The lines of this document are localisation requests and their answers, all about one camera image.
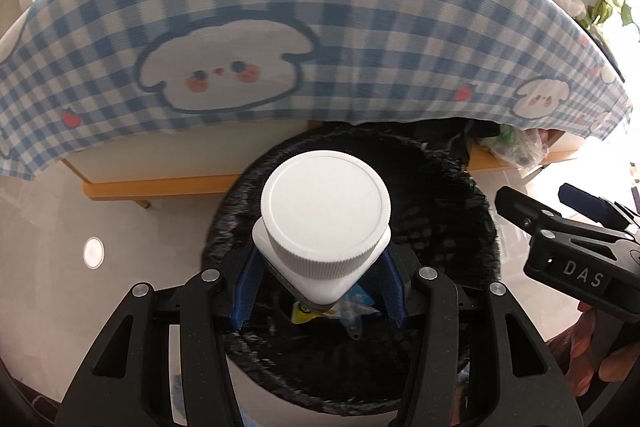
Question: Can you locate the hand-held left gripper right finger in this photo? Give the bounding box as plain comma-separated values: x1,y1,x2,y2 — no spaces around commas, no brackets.
379,251,586,427

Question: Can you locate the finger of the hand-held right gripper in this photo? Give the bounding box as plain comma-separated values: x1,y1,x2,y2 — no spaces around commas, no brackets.
558,183,640,240
495,186,566,238

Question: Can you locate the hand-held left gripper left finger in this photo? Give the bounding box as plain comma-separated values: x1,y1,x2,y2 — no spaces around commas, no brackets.
60,247,267,427

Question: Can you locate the blue milk carton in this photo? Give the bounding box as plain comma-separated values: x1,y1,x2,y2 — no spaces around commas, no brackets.
350,286,382,309

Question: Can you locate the long clear plastic sleeve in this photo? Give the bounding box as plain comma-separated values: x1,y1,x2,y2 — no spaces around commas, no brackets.
340,304,367,344

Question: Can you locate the yellow snack wrapper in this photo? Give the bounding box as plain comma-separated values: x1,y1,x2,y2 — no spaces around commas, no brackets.
291,302,322,326

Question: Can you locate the black trash bin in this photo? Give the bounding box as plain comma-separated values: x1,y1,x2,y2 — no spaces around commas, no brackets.
200,124,503,419

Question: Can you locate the white pill bottle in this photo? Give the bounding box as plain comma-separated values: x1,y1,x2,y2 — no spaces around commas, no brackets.
251,150,392,306

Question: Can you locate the person's right hand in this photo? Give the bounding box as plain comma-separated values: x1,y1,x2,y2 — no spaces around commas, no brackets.
547,304,640,384

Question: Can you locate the crumpled clear plastic bag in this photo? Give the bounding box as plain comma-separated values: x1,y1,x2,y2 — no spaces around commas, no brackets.
477,124,551,168

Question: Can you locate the blue checked tablecloth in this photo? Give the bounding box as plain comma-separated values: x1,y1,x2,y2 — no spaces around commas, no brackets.
0,0,633,182

